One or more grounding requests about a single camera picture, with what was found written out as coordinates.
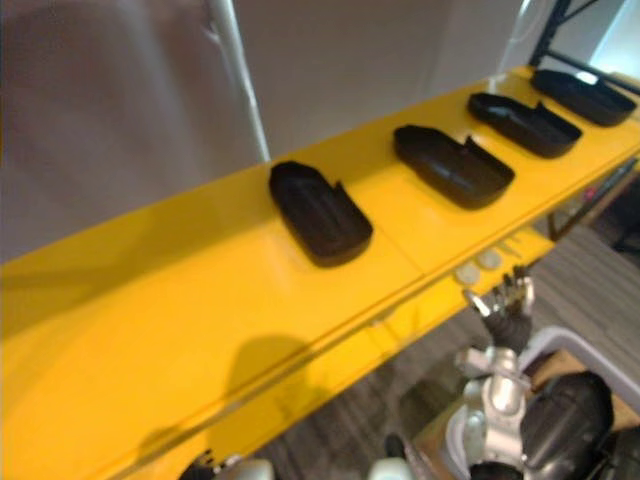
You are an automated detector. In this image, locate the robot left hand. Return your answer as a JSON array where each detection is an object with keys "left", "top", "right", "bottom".
[{"left": 178, "top": 449, "right": 236, "bottom": 480}]

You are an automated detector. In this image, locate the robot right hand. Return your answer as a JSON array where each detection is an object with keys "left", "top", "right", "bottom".
[{"left": 463, "top": 264, "right": 537, "bottom": 351}]

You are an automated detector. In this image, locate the yellow lower shelf board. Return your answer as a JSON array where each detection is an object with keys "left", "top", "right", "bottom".
[{"left": 164, "top": 225, "right": 556, "bottom": 480}]

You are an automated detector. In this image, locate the yellow metal shelf board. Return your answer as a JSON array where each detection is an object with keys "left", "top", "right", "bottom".
[{"left": 0, "top": 65, "right": 640, "bottom": 480}]

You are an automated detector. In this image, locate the grey plastic box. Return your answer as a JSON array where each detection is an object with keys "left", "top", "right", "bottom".
[{"left": 519, "top": 325, "right": 640, "bottom": 480}]

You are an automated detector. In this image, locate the black plastic housing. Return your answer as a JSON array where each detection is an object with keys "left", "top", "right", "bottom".
[
  {"left": 393, "top": 124, "right": 516, "bottom": 211},
  {"left": 467, "top": 92, "right": 584, "bottom": 160},
  {"left": 530, "top": 69, "right": 638, "bottom": 127},
  {"left": 519, "top": 372, "right": 616, "bottom": 471},
  {"left": 268, "top": 160, "right": 374, "bottom": 269}
]

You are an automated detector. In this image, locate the black metal rack upright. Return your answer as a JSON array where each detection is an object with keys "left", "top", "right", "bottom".
[{"left": 528, "top": 0, "right": 614, "bottom": 74}]

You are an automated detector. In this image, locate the white metal post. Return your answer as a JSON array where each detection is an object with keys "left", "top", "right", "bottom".
[{"left": 208, "top": 0, "right": 272, "bottom": 164}]

